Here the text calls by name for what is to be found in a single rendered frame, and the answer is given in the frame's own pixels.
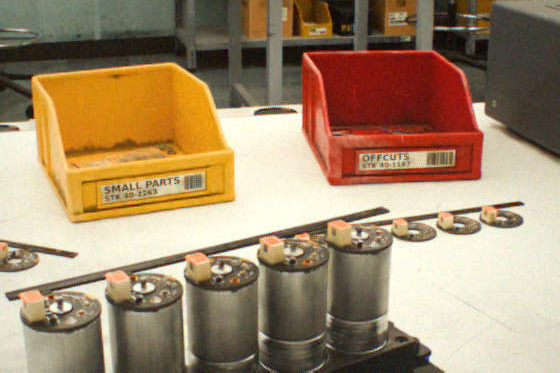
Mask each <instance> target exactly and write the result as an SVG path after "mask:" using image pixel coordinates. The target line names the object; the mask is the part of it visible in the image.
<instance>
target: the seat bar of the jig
mask: <svg viewBox="0 0 560 373"><path fill-rule="evenodd" d="M416 344H417V341H416V340H415V339H414V338H412V337H411V336H409V335H407V334H406V333H405V332H403V331H402V330H401V331H400V330H399V329H398V328H397V327H395V326H394V325H392V324H390V323H389V322H388V326H387V344H385V346H384V347H383V348H382V349H380V350H378V351H374V352H370V353H364V354H350V353H341V352H337V351H335V350H333V349H331V348H328V347H327V346H326V364H325V365H324V366H322V367H321V368H320V369H319V370H317V371H315V372H311V373H391V372H393V371H395V370H398V369H401V368H403V367H406V366H408V365H413V364H414V362H415V354H416ZM259 373H272V372H269V371H268V370H266V369H264V368H263V367H262V366H261V365H260V364H259Z"/></svg>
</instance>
